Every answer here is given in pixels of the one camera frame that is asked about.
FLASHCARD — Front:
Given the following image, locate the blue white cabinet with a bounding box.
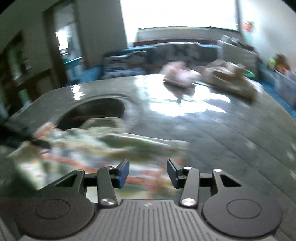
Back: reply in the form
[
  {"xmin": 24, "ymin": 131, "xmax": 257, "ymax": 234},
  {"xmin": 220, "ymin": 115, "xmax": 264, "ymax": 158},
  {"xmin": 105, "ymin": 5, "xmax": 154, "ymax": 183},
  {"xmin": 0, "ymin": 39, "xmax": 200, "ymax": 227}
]
[{"xmin": 64, "ymin": 56, "xmax": 85, "ymax": 80}]

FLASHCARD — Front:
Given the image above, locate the blue sofa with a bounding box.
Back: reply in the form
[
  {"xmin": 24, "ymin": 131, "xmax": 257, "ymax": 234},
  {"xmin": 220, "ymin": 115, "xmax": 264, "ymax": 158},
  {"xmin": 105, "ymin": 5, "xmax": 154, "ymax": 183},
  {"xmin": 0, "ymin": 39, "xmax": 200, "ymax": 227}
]
[{"xmin": 69, "ymin": 41, "xmax": 296, "ymax": 114}]

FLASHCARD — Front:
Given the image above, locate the clear storage box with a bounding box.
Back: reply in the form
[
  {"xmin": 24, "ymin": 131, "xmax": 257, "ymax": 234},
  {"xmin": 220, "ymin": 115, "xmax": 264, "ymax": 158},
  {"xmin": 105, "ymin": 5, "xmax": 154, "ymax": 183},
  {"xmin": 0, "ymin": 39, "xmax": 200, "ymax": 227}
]
[{"xmin": 264, "ymin": 69, "xmax": 296, "ymax": 109}]

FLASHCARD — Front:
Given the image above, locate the colourful pinwheel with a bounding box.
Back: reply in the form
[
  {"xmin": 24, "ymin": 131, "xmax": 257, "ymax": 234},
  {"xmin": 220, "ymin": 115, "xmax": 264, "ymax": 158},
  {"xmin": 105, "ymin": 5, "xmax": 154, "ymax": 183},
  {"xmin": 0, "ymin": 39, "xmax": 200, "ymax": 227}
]
[{"xmin": 242, "ymin": 21, "xmax": 254, "ymax": 34}]

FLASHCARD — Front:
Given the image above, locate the left butterfly cushion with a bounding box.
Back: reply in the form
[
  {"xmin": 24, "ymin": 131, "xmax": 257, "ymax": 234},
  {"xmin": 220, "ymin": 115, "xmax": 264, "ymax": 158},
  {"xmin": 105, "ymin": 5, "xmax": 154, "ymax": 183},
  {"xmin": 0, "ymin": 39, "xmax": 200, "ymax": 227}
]
[{"xmin": 101, "ymin": 51, "xmax": 147, "ymax": 79}]

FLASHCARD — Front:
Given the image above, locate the dark wooden cabinet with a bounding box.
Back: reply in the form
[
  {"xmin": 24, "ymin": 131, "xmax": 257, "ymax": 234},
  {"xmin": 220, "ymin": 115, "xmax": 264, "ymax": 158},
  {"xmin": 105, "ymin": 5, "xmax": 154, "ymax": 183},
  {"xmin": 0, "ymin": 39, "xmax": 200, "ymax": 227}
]
[{"xmin": 1, "ymin": 31, "xmax": 60, "ymax": 116}]

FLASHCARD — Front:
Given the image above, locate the window with green frame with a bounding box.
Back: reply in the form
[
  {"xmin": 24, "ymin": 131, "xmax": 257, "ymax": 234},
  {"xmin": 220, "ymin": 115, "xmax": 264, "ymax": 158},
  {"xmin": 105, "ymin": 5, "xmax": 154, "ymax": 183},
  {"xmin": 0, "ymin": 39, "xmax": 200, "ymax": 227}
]
[{"xmin": 120, "ymin": 1, "xmax": 238, "ymax": 31}]

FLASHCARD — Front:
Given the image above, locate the colourful patterned baby garment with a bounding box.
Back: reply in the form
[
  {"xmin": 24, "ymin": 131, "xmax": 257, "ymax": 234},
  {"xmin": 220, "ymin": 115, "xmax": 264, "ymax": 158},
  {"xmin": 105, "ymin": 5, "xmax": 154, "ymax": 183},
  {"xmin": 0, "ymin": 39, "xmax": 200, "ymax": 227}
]
[{"xmin": 9, "ymin": 118, "xmax": 189, "ymax": 199}]

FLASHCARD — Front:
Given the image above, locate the round black table inset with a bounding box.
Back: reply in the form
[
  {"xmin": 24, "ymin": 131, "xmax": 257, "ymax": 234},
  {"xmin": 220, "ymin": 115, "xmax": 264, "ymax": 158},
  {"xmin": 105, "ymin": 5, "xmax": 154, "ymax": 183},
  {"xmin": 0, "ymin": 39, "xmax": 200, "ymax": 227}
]
[{"xmin": 57, "ymin": 98, "xmax": 125, "ymax": 130}]

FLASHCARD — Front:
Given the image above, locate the right butterfly cushion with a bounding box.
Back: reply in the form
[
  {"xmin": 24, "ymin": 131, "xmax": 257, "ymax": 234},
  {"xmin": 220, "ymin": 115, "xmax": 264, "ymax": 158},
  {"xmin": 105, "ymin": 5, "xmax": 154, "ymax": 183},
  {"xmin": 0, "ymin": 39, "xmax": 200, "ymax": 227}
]
[{"xmin": 147, "ymin": 42, "xmax": 202, "ymax": 66}]

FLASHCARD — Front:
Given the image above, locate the folded pink garment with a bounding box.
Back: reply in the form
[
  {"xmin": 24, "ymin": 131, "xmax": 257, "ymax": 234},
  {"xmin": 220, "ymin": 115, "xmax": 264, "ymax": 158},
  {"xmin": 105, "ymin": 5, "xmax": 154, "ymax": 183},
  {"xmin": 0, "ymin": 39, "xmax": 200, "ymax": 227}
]
[{"xmin": 160, "ymin": 61, "xmax": 202, "ymax": 88}]

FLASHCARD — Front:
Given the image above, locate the beige crumpled garment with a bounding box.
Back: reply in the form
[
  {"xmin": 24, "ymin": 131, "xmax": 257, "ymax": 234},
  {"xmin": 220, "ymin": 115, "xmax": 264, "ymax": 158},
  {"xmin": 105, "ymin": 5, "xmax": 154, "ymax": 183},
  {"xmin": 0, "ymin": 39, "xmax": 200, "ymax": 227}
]
[{"xmin": 201, "ymin": 59, "xmax": 257, "ymax": 99}]

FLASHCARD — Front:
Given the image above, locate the grey star quilted table cover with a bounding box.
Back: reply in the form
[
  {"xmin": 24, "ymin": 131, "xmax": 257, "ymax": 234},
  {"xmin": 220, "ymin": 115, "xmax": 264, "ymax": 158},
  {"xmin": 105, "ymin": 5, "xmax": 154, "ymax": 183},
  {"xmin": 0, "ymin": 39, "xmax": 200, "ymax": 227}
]
[{"xmin": 10, "ymin": 75, "xmax": 295, "ymax": 240}]

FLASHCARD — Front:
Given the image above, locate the butterfly cushion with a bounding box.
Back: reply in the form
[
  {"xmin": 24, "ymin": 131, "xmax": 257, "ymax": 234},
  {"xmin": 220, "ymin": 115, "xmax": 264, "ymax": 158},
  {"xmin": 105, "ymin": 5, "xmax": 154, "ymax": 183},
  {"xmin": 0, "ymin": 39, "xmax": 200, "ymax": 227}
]
[
  {"xmin": 147, "ymin": 42, "xmax": 202, "ymax": 66},
  {"xmin": 101, "ymin": 51, "xmax": 147, "ymax": 79}
]

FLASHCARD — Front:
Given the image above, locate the plush toy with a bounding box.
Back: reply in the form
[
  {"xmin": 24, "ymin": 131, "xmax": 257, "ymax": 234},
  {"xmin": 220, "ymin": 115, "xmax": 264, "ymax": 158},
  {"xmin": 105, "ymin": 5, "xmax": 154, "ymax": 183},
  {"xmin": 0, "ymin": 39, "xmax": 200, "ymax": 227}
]
[{"xmin": 268, "ymin": 54, "xmax": 290, "ymax": 73}]

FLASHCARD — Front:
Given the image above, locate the grey white pillow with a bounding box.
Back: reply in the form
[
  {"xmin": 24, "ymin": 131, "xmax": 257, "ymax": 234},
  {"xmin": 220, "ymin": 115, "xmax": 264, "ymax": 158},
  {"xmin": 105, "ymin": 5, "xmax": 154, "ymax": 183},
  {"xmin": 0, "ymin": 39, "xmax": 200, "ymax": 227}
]
[{"xmin": 217, "ymin": 35, "xmax": 258, "ymax": 75}]

